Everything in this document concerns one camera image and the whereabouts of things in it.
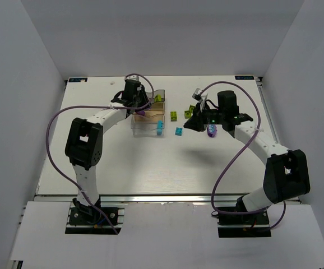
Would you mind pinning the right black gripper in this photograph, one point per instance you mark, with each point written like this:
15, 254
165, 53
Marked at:
201, 118

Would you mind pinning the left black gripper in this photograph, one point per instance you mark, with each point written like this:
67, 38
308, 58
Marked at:
139, 101

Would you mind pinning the green lego brick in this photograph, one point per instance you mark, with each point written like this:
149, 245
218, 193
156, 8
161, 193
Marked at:
173, 116
191, 108
187, 114

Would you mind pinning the purple lego brick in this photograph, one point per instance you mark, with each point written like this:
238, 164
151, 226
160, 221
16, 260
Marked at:
141, 113

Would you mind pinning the purple and green lego stack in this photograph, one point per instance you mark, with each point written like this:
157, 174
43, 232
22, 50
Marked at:
158, 98

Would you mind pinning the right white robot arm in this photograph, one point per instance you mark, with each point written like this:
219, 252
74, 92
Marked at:
286, 171

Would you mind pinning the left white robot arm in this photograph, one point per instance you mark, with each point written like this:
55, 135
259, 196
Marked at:
84, 145

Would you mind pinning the purple round lego piece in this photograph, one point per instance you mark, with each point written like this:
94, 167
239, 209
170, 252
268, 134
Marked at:
211, 130

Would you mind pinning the small cyan lego brick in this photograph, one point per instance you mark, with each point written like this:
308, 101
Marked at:
178, 131

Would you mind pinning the grey transparent container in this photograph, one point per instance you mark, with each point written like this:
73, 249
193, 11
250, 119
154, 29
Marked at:
151, 95

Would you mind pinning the clear transparent container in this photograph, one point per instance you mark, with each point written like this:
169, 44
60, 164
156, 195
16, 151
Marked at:
144, 130

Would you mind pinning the right corner label sticker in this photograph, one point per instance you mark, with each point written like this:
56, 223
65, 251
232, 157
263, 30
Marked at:
244, 77

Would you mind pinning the corner label sticker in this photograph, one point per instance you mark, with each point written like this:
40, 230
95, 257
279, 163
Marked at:
77, 79
244, 77

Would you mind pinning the left corner label sticker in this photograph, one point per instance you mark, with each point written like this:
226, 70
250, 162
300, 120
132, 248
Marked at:
77, 79

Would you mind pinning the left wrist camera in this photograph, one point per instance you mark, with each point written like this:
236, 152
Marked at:
133, 77

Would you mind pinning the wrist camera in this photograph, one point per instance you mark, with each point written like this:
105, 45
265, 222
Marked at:
133, 77
200, 97

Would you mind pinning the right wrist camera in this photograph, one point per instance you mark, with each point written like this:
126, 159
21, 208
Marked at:
200, 97

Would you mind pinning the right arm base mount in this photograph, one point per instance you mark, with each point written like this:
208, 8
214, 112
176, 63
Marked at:
231, 224

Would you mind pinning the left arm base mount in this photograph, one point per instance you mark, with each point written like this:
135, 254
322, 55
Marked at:
86, 220

